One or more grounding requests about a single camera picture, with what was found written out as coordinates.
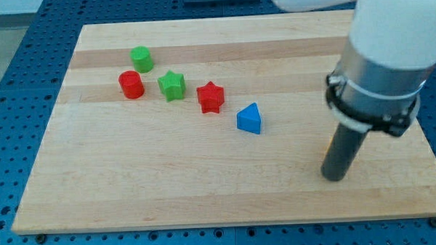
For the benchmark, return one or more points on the red cylinder block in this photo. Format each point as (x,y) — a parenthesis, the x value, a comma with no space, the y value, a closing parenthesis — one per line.
(131,84)

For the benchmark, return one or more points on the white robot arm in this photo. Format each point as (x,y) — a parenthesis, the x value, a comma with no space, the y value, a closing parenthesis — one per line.
(389,54)

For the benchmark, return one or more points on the yellow block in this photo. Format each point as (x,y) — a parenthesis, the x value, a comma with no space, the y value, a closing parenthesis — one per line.
(327,148)

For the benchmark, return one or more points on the blue triangle block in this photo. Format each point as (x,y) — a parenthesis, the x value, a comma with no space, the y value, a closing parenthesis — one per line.
(249,119)

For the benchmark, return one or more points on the green star block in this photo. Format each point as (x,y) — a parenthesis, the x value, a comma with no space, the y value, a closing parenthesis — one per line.
(172,85)

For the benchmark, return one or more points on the wooden board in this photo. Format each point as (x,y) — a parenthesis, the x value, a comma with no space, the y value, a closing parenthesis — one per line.
(107,163)

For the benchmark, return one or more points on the green cylinder block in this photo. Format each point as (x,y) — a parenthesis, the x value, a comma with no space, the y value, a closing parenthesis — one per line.
(141,59)

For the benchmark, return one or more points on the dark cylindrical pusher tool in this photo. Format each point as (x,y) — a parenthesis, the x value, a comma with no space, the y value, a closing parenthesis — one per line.
(341,152)

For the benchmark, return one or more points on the red star block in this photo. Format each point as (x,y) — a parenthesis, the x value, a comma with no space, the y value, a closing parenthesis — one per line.
(210,97)

